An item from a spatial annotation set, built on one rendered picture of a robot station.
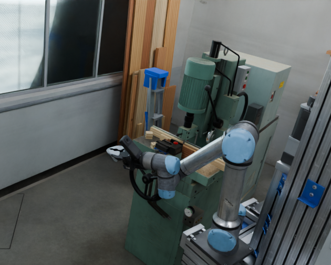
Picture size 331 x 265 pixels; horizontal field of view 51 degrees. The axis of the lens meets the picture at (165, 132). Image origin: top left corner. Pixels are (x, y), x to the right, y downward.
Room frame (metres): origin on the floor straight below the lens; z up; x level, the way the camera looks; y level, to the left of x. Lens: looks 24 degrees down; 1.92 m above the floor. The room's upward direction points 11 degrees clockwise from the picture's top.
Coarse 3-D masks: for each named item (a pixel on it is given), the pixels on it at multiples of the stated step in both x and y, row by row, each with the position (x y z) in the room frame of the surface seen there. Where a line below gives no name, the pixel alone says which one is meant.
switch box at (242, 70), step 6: (240, 66) 2.28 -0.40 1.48; (246, 66) 2.32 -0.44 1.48; (240, 72) 2.25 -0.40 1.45; (246, 72) 2.26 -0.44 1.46; (240, 78) 2.24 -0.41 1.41; (234, 84) 2.26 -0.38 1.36; (240, 84) 2.24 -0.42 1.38; (246, 84) 2.31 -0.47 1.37; (234, 90) 2.25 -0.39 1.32; (240, 90) 2.24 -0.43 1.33
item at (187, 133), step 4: (192, 124) 2.16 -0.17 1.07; (180, 128) 2.07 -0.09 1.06; (184, 128) 2.07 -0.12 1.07; (188, 128) 2.08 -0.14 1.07; (192, 128) 2.09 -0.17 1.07; (196, 128) 2.13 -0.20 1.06; (180, 132) 2.06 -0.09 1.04; (184, 132) 2.05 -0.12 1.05; (188, 132) 2.05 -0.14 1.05; (192, 132) 2.10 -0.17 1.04; (180, 136) 2.06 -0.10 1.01; (184, 136) 2.04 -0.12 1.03; (188, 136) 2.06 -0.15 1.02; (192, 136) 2.11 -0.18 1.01
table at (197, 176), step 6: (138, 138) 2.15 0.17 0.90; (144, 138) 2.17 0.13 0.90; (156, 138) 2.20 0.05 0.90; (138, 144) 2.09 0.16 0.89; (144, 144) 2.08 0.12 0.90; (150, 144) 2.09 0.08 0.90; (144, 150) 2.06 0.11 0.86; (150, 150) 2.03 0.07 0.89; (192, 174) 1.85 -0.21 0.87; (198, 174) 1.83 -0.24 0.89; (216, 174) 1.88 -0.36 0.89; (222, 174) 1.96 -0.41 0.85; (198, 180) 1.83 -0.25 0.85; (204, 180) 1.81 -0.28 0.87; (210, 180) 1.82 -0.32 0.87
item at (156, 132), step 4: (152, 128) 2.25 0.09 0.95; (156, 128) 2.26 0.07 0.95; (156, 132) 2.23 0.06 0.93; (160, 132) 2.21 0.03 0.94; (164, 132) 2.21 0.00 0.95; (156, 136) 2.23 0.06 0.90; (168, 136) 2.18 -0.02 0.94; (172, 136) 2.18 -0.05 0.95; (180, 140) 2.13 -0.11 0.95; (184, 144) 2.10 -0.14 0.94; (188, 144) 2.10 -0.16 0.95; (196, 148) 2.06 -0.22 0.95; (220, 160) 1.96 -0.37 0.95
